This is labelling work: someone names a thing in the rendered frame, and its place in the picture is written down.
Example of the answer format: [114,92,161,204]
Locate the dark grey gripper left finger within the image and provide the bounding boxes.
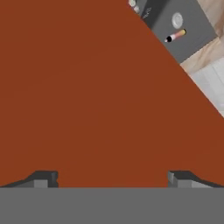
[0,170,60,189]

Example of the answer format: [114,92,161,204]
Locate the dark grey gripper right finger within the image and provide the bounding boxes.
[167,170,224,189]

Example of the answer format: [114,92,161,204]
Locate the white cabinet run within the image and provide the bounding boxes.
[188,57,224,119]

